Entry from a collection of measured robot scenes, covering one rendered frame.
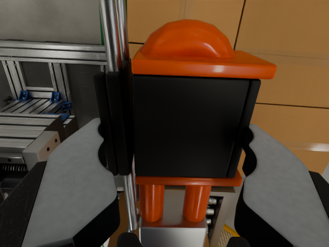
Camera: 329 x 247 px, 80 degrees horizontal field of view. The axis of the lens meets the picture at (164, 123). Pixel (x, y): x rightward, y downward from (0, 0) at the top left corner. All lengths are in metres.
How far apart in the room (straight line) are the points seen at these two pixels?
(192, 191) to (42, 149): 0.39
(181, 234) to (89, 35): 1.31
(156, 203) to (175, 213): 0.03
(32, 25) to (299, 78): 1.45
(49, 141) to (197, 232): 0.40
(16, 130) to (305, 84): 1.00
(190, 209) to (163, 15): 0.68
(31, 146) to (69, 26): 1.04
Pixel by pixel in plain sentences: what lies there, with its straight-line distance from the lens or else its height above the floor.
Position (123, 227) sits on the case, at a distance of 0.96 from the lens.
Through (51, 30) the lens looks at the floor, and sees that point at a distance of 1.50.
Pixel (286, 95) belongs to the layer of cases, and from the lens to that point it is 0.97.
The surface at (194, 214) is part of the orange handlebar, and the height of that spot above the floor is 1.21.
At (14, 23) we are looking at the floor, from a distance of 1.60.
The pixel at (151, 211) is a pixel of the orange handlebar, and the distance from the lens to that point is 0.19.
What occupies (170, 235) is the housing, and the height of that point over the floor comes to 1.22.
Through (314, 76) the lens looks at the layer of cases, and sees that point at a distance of 1.00.
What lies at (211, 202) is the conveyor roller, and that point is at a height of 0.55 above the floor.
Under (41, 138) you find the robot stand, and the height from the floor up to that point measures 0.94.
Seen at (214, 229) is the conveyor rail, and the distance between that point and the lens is 1.34.
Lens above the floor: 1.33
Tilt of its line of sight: 62 degrees down
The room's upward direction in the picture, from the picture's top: 180 degrees counter-clockwise
